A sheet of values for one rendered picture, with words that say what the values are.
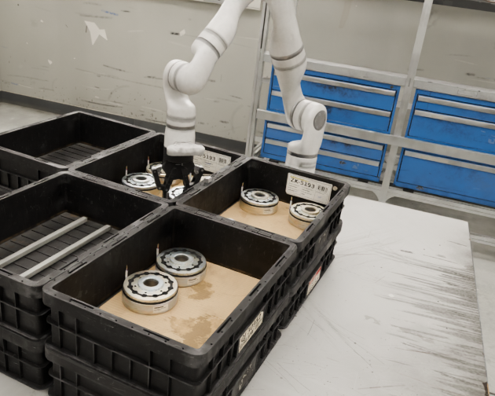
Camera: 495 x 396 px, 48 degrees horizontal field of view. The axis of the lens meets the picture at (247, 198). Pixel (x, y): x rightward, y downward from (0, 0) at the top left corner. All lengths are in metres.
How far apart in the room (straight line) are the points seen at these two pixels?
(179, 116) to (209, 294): 0.44
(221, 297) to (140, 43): 3.55
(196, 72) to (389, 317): 0.73
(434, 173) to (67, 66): 3.05
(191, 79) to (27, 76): 3.91
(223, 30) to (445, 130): 2.03
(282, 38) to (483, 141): 1.93
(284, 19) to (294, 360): 0.81
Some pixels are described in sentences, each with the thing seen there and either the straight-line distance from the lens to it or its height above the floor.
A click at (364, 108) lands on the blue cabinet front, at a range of 3.16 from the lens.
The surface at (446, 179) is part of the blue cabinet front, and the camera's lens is 3.26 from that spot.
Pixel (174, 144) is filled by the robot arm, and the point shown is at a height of 1.01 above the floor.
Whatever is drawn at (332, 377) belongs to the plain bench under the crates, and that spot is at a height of 0.70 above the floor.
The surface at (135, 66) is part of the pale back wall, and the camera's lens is 4.55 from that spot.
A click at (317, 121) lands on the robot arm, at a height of 1.03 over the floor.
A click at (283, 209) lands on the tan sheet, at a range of 1.49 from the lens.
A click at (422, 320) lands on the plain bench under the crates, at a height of 0.70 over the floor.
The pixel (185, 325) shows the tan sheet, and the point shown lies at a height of 0.83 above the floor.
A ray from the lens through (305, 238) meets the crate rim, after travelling 1.15.
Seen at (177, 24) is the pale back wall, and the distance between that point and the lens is 4.34.
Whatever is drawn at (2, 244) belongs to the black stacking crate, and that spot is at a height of 0.83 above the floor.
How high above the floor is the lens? 1.45
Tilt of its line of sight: 24 degrees down
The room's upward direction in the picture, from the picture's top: 7 degrees clockwise
